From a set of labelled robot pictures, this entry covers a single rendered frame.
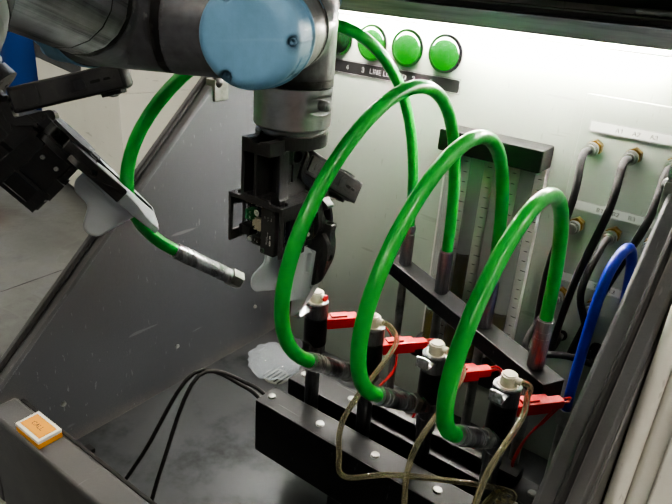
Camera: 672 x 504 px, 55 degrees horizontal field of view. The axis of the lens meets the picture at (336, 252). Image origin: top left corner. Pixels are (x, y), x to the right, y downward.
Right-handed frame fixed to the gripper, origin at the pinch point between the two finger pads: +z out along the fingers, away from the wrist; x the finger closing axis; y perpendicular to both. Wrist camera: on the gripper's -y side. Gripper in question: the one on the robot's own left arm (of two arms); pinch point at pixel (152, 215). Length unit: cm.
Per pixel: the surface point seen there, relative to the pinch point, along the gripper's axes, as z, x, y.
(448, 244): 28.3, -0.4, -21.9
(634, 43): 22, 10, -49
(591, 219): 38, 4, -37
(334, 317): 23.4, 0.8, -5.5
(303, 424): 29.4, 2.2, 6.2
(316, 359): 19.0, 14.0, -1.6
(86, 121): -25, -327, 17
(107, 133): -12, -300, 12
